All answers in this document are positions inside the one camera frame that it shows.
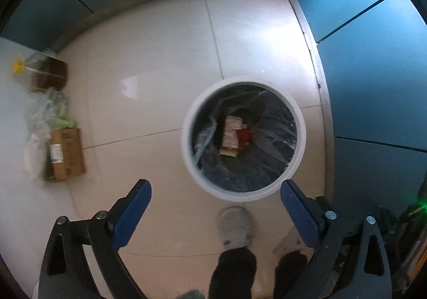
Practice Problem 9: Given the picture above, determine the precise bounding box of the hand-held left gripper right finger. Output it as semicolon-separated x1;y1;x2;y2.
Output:
280;179;392;299

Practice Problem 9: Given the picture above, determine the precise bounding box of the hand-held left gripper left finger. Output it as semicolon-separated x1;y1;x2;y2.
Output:
39;179;153;299

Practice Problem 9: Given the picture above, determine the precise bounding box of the white round trash bin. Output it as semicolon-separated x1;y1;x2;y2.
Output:
181;75;306;202

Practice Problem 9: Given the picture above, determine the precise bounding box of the white slipper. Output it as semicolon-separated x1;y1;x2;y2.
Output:
273;228;306;255

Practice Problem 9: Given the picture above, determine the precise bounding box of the person's black trouser leg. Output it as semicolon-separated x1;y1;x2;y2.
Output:
207;247;257;299
273;251;308;299

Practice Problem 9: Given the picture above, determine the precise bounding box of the black plastic bin liner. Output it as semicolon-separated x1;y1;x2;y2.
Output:
191;83;298;192

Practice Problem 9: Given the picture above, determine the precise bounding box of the grey slipper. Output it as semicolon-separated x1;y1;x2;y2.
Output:
218;206;255;250

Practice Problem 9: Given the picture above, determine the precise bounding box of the cardboard box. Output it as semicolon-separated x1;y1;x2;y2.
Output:
44;128;86;183

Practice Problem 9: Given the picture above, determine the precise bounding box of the red wrapper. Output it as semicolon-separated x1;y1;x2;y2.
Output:
235;128;254;147

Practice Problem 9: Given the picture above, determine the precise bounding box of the brown paper packet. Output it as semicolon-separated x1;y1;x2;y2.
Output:
218;115;243;157

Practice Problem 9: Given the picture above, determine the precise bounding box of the white plastic bag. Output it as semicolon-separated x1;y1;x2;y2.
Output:
23;130;50;181

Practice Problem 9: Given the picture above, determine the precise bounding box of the clear plastic bag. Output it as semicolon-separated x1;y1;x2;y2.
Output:
27;87;76;129

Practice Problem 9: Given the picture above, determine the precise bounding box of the yellow-capped oil bottle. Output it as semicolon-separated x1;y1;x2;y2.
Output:
12;54;69;93

